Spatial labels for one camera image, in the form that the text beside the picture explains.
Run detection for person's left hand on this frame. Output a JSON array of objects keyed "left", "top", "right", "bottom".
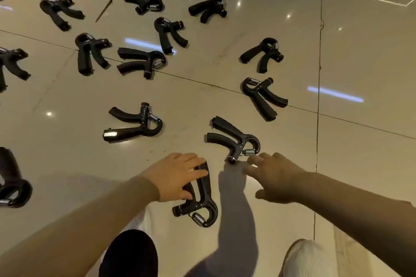
[{"left": 140, "top": 152, "right": 209, "bottom": 203}]

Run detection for white right shoe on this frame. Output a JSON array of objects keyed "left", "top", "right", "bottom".
[{"left": 280, "top": 238, "right": 340, "bottom": 277}]

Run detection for person's right hand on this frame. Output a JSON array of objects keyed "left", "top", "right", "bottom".
[{"left": 242, "top": 152, "right": 308, "bottom": 205}]

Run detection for person's right forearm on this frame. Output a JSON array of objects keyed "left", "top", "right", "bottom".
[{"left": 294, "top": 171, "right": 416, "bottom": 277}]

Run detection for black trousers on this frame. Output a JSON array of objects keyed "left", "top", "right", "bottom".
[{"left": 98, "top": 229, "right": 159, "bottom": 277}]

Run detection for thin wooden stick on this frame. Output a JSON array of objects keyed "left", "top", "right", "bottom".
[{"left": 94, "top": 0, "right": 114, "bottom": 23}]

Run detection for group of black hand grippers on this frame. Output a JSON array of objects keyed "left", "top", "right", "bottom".
[{"left": 0, "top": 0, "right": 228, "bottom": 209}]

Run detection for person's left forearm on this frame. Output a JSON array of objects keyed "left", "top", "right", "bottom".
[{"left": 0, "top": 174, "right": 160, "bottom": 277}]

